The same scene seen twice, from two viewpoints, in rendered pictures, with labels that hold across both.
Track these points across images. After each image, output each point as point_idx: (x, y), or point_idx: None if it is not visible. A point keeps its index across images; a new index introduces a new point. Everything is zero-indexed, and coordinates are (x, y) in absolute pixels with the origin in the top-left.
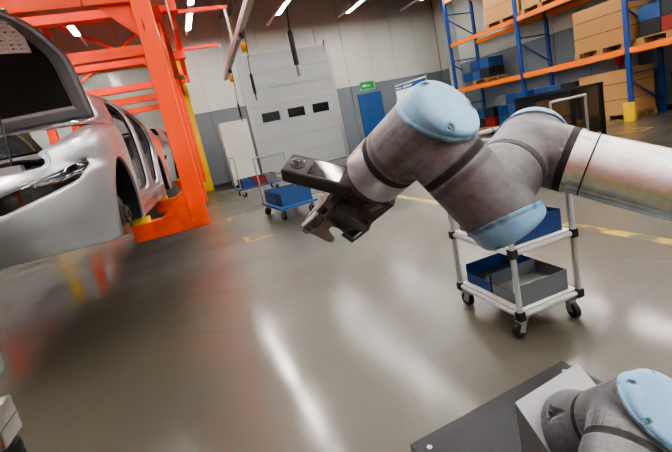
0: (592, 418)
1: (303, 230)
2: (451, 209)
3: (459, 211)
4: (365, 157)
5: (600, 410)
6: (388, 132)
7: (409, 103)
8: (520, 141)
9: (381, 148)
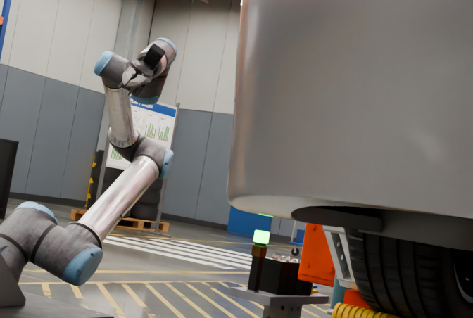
0: (40, 228)
1: (136, 85)
2: (161, 86)
3: (162, 87)
4: (166, 58)
5: (39, 222)
6: (171, 53)
7: (174, 46)
8: None
9: (169, 58)
